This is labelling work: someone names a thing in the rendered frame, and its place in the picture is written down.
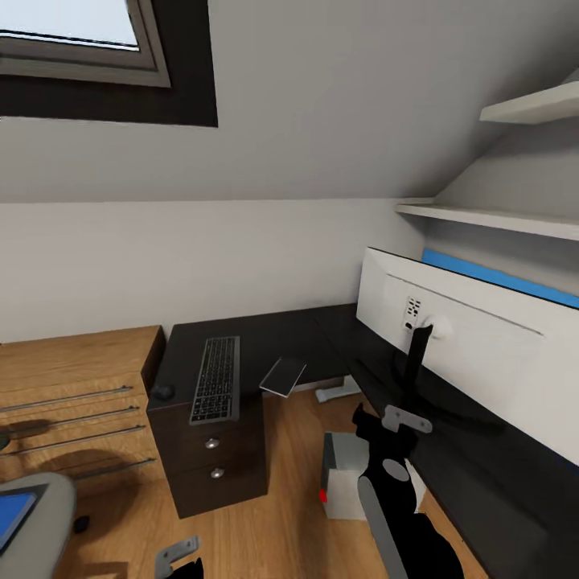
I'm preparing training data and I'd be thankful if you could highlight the keyboard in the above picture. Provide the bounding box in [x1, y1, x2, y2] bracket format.
[189, 337, 240, 425]

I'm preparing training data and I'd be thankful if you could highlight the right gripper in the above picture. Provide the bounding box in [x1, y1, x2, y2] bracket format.
[352, 403, 417, 459]

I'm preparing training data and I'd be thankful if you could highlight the mouse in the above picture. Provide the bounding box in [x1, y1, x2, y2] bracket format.
[150, 384, 174, 399]

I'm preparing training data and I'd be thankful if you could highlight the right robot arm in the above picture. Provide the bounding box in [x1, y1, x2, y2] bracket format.
[352, 403, 464, 579]

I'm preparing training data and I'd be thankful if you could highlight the folder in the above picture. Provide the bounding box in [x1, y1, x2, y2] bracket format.
[0, 493, 36, 550]

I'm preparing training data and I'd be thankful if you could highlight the monitor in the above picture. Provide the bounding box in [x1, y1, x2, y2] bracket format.
[356, 247, 579, 466]

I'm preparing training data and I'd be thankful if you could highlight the swivel chair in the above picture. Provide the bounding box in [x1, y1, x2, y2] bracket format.
[0, 433, 90, 579]

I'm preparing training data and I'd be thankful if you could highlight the notebook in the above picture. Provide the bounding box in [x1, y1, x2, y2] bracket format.
[259, 356, 306, 397]

